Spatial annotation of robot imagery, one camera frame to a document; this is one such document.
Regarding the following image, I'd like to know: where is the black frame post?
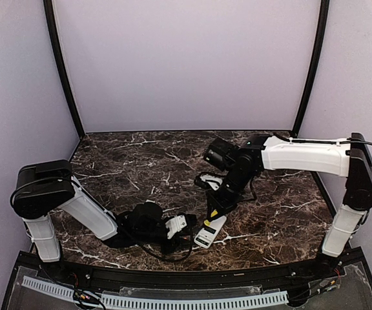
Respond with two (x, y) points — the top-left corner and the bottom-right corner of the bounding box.
(43, 0), (85, 140)
(291, 0), (330, 137)

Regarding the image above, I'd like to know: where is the black frame post left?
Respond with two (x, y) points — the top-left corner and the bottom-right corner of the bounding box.
(43, 0), (85, 140)

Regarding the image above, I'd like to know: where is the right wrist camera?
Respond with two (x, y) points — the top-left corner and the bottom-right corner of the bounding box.
(194, 172), (224, 191)

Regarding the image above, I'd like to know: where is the black front table rail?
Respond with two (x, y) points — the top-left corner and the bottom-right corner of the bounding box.
(43, 260), (345, 291)

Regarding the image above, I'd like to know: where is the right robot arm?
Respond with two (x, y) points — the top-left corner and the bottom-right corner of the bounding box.
(194, 132), (372, 276)

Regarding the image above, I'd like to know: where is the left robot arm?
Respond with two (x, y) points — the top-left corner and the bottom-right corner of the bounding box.
(10, 160), (196, 263)

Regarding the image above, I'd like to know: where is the black frame post right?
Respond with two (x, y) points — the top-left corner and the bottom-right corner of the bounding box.
(291, 0), (330, 137)

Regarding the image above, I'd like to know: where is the white remote control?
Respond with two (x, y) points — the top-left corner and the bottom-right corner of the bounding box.
(194, 216), (227, 249)

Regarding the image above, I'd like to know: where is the yellow handled screwdriver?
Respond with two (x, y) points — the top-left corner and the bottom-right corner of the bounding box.
(203, 210), (218, 226)

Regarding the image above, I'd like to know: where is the white slotted cable duct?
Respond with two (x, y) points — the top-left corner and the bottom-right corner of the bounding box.
(21, 276), (288, 309)

